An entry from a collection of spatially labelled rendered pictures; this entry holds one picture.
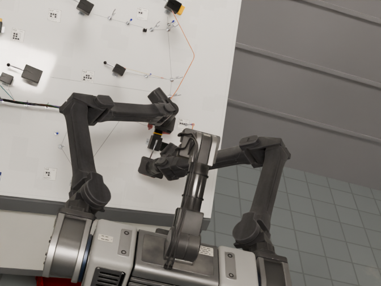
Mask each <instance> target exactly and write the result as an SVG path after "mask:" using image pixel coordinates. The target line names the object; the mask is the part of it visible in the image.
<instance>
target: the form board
mask: <svg viewBox="0 0 381 286"><path fill-rule="evenodd" d="M87 1H89V2H91V3H93V4H94V7H93V9H92V10H91V12H90V14H89V15H86V14H85V15H84V16H81V15H79V14H78V13H79V10H77V9H76V8H77V5H78V2H76V1H74V0H0V18H2V26H3V27H5V31H4V33H0V75H1V74H2V72H4V73H7V74H9V75H12V76H14V79H13V80H12V83H11V85H10V87H9V90H6V92H7V93H8V94H9V95H10V96H11V97H12V98H13V99H14V100H15V101H19V102H27V101H28V103H38V104H48V102H49V104H50V105H54V106H62V105H63V104H64V102H65V101H67V99H68V98H69V97H70V96H71V95H72V93H73V92H77V93H81V94H88V95H93V96H97V95H109V96H110V97H111V98H112V100H113V102H119V103H134V104H152V103H151V101H150V100H149V98H148V97H147V96H148V95H149V94H150V93H151V92H152V91H153V90H155V89H156V88H158V87H160V88H161V89H162V90H163V92H164V93H165V94H166V95H167V96H169V95H173V94H174V93H175V91H176V90H177V88H178V87H179V88H178V90H177V92H176V93H175V94H177V95H179V96H173V97H172V98H171V101H172V102H173V103H175V104H177V106H178V108H179V112H178V113H177V115H176V116H175V118H176V121H175V126H174V129H173V131H172V132H171V134H162V136H161V138H162V142H165V143H168V144H169V143H170V142H171V143H173V144H175V145H176V146H179V145H180V144H181V142H180V137H178V136H177V135H178V134H179V133H180V132H182V131H181V130H178V129H177V124H178V120H179V118H181V119H185V120H190V121H189V124H192V123H194V126H193V129H194V130H197V131H201V132H205V133H209V134H213V135H216V136H220V138H221V140H220V143H219V149H218V150H220V149H221V143H222V135H223V127H224V122H225V114H226V107H227V99H228V91H229V87H230V79H231V71H232V63H233V59H234V50H235V43H236V35H237V30H238V23H239V15H240V7H241V2H242V0H177V1H178V2H180V3H182V5H183V6H184V7H185V9H184V11H183V13H182V14H181V15H178V14H175V16H176V18H175V16H174V14H173V13H172V12H170V14H169V15H167V14H165V13H164V12H165V10H166V9H165V8H164V6H165V4H166V3H167V2H166V1H164V0H87ZM138 7H140V8H143V9H148V10H149V15H148V20H147V21H144V20H139V19H136V14H137V8H138ZM49 9H56V10H62V11H61V22H60V23H59V22H51V21H48V11H49ZM114 9H116V10H115V11H114ZM113 11H114V13H115V15H114V16H112V20H108V17H109V16H111V15H112V14H113ZM130 19H132V21H131V22H130V24H129V25H126V22H128V21H130ZM176 19H177V20H176ZM173 20H174V21H175V22H176V23H174V24H173V25H174V26H176V25H178V22H179V25H180V26H179V25H178V26H177V27H172V28H171V29H170V31H169V32H167V31H166V28H167V27H168V26H167V23H171V22H172V21H173ZM159 21H160V22H159ZM177 21H178V22H177ZM157 22H159V23H158V24H157ZM156 24H157V26H158V25H160V26H159V27H158V28H156V27H155V26H156ZM171 26H172V23H171V25H170V26H169V28H170V27H171ZM153 27H155V28H154V31H153V32H151V31H150V28H153ZM180 27H181V28H180ZM12 28H16V29H20V30H25V35H24V42H23V43H20V42H17V41H11V40H10V39H11V32H12ZM143 29H147V32H142V31H143ZM181 29H182V30H183V31H182V30H181ZM185 37H186V38H187V40H188V42H189V44H190V46H191V48H192V50H193V52H194V54H193V52H192V50H191V48H190V46H189V44H188V42H187V40H186V38H185ZM193 58H194V60H193ZM192 60H193V62H192ZM104 61H106V62H107V63H108V64H110V65H113V66H115V64H119V65H121V66H123V67H125V68H127V69H126V71H125V73H124V74H123V76H122V77H121V76H119V75H118V76H117V77H115V76H113V75H112V73H113V72H112V70H113V67H112V66H110V65H107V64H104V63H103V62H104ZM191 62H192V64H191ZM7 63H10V65H12V66H15V67H17V68H20V69H23V70H24V68H25V65H26V64H27V65H30V66H33V67H34V68H37V69H40V70H42V71H43V73H42V76H41V78H40V80H39V83H38V84H36V83H34V82H33V83H32V82H29V81H27V80H26V79H24V78H22V77H21V75H22V72H23V71H22V70H19V69H16V68H13V67H11V66H9V67H8V66H7ZM190 64H191V66H190ZM189 66H190V67H189ZM188 68H189V69H188ZM130 69H131V70H130ZM82 70H89V71H93V72H95V73H94V83H85V82H81V78H82ZM133 70H136V71H133ZM187 70H188V71H187ZM137 71H139V72H137ZM140 72H142V73H140ZM186 72H187V73H186ZM144 73H147V74H150V73H151V75H150V76H148V78H145V75H146V74H144ZM185 74H186V75H185ZM153 75H155V76H153ZM156 76H158V77H156ZM177 76H179V77H178V78H180V77H182V78H180V79H174V81H173V82H171V81H170V78H175V77H177ZM159 77H163V78H165V79H163V78H159ZM183 77H184V79H183ZM182 79H183V81H182ZM181 81H182V83H181ZM180 83H181V85H180ZM179 85H180V86H179ZM180 94H181V95H180ZM147 125H148V123H146V122H133V121H105V122H102V123H97V124H96V125H95V126H88V127H89V131H90V137H91V145H92V151H93V155H94V162H95V168H96V172H97V173H98V174H100V175H102V176H103V181H104V184H105V185H106V186H107V187H108V188H109V190H110V192H111V200H110V201H109V202H108V204H107V205H106V206H105V207H112V208H122V209H132V210H138V211H148V212H158V213H169V214H175V210H176V208H180V206H181V201H182V194H183V192H184V187H185V182H186V179H187V176H185V177H182V178H179V179H178V180H172V181H169V180H167V179H166V177H165V176H164V175H163V178H162V179H159V178H152V177H150V176H145V175H142V174H140V173H139V172H138V168H139V166H140V163H141V158H142V157H143V156H145V157H148V158H150V155H151V153H152V150H151V149H148V148H147V147H148V145H147V144H145V143H146V140H147V139H150V137H151V135H153V132H154V129H155V128H154V127H155V126H154V125H153V128H152V129H150V130H148V127H147ZM55 132H58V135H55V134H54V133H55ZM59 145H62V146H63V145H64V147H63V148H62V149H59V148H58V146H59ZM45 167H49V168H55V169H57V175H56V181H54V180H43V176H44V168H45ZM0 171H1V172H2V176H1V182H0V195H4V196H14V197H24V198H30V199H40V200H50V201H60V202H67V201H68V200H69V192H70V186H69V185H70V180H71V179H72V176H73V173H72V166H71V158H70V149H69V140H68V135H67V126H66V120H65V117H64V115H63V114H62V113H60V112H59V108H53V107H49V108H48V109H46V108H45V107H44V106H30V105H29V107H26V106H25V104H16V103H10V102H3V103H0ZM217 171H218V169H213V170H209V172H208V176H209V178H207V181H206V186H205V191H204V196H203V199H204V200H203V201H202V205H201V210H200V212H202V213H204V218H211V212H212V207H213V199H214V191H215V183H216V178H217Z"/></svg>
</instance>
